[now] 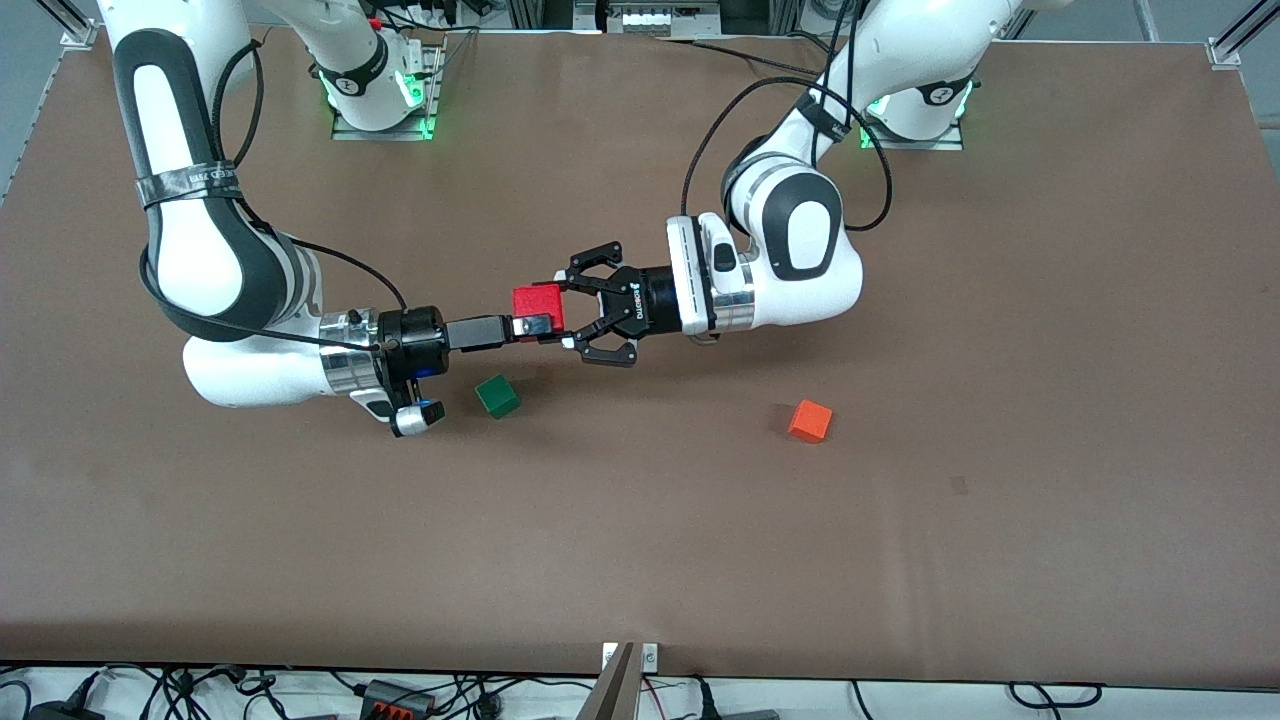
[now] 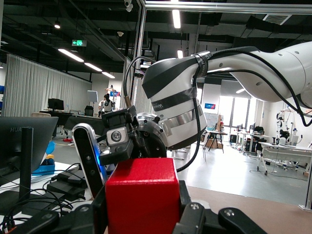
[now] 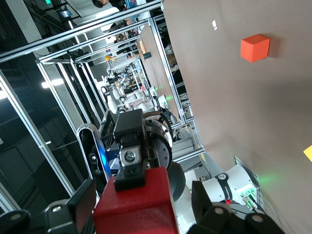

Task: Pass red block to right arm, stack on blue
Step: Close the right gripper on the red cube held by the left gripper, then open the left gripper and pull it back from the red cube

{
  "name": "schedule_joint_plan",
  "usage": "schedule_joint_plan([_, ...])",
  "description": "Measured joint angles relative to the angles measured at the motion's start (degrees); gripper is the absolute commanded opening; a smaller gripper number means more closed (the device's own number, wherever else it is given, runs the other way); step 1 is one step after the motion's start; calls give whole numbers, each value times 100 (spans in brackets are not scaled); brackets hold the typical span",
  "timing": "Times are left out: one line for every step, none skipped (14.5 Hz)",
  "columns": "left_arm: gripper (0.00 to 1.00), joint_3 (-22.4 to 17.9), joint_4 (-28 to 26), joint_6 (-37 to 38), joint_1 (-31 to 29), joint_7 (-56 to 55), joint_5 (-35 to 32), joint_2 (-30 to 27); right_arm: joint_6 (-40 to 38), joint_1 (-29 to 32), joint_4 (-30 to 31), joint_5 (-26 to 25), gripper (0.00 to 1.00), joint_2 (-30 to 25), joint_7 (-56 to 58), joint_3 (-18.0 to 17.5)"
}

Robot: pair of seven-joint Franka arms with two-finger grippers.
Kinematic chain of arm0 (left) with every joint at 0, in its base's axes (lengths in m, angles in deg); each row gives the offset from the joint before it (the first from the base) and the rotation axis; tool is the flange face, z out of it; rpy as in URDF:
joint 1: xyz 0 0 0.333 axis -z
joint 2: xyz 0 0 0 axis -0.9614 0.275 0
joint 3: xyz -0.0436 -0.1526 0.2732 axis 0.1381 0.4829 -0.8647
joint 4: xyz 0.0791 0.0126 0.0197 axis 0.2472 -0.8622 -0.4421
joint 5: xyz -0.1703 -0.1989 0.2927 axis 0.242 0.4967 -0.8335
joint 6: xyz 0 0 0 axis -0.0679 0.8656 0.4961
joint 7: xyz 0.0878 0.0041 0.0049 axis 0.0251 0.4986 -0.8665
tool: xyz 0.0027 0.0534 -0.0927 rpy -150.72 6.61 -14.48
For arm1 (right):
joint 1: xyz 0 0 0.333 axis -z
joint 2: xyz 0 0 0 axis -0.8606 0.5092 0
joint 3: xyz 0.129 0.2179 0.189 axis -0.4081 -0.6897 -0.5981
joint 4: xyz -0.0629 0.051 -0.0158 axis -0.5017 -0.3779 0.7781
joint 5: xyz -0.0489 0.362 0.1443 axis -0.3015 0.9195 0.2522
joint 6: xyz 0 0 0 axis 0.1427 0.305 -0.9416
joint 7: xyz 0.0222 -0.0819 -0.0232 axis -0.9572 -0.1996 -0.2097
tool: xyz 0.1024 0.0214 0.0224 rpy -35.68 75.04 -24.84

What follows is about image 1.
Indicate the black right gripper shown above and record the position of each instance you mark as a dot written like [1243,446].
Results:
[418,343]

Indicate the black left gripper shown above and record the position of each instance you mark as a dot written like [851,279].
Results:
[648,303]

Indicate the red wooden block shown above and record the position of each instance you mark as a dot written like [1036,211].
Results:
[538,300]

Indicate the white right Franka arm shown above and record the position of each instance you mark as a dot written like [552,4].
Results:
[190,230]

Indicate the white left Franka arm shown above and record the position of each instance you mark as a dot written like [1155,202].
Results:
[800,230]

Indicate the green wooden block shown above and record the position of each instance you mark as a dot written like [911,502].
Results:
[498,396]

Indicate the orange wooden block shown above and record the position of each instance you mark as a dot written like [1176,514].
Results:
[810,421]

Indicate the brown table cover mat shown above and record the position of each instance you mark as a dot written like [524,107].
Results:
[640,540]

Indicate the white power strip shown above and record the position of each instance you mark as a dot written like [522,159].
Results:
[650,20]

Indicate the black orange connector box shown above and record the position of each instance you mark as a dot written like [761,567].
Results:
[395,697]

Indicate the black plug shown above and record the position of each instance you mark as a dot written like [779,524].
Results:
[65,712]

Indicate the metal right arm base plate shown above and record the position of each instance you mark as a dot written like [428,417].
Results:
[350,134]

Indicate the white metal bracket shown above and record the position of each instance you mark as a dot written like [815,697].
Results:
[650,657]

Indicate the brown wooden post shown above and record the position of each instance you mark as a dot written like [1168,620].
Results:
[612,695]

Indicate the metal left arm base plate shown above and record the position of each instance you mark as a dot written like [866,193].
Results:
[950,143]

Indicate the aluminium frame profile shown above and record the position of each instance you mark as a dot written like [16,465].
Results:
[78,30]
[1240,35]

